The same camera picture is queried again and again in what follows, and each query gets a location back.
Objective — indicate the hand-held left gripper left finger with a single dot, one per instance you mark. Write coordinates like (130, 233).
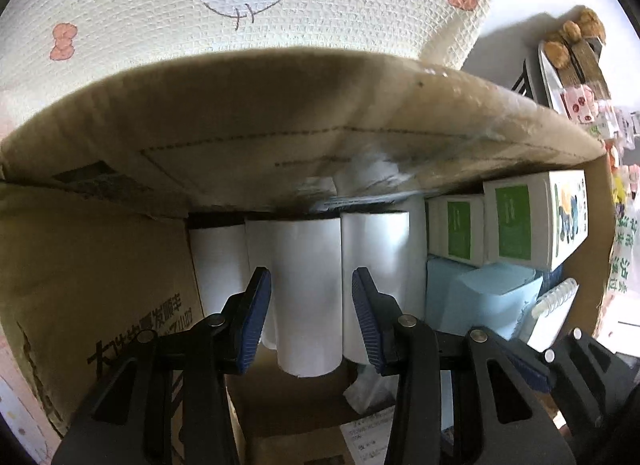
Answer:
(252, 325)

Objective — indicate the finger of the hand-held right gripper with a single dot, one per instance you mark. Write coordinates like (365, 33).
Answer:
(565, 370)

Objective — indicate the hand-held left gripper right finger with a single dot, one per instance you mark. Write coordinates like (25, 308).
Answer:
(367, 325)

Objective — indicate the brown cardboard box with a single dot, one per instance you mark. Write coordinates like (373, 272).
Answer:
(100, 255)

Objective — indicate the crumpled clear plastic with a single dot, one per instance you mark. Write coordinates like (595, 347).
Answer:
(372, 390)

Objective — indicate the white spiral notebook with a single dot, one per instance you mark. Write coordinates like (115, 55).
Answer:
(556, 302)

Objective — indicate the printed paper sheet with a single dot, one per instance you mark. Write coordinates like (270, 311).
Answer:
(367, 437)

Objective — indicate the light blue plastic case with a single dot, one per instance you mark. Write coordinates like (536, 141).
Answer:
(480, 295)

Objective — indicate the printed plastic bag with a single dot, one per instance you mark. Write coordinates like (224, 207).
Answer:
(625, 255)

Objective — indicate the small green white carton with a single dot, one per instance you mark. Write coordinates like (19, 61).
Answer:
(460, 232)

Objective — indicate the large green white carton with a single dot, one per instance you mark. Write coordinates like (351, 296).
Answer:
(530, 225)

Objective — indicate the pink figurine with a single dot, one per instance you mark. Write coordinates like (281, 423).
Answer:
(577, 101)

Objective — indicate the white oval tray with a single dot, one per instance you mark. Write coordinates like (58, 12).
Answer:
(550, 77)

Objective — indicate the woven brown basket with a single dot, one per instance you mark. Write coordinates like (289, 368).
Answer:
(590, 67)

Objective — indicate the pink cat print blanket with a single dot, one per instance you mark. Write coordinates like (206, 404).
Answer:
(7, 110)

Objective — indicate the cream cat print blanket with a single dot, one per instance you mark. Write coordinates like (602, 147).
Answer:
(325, 0)

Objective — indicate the brown teddy bear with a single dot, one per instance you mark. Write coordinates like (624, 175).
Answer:
(590, 22)

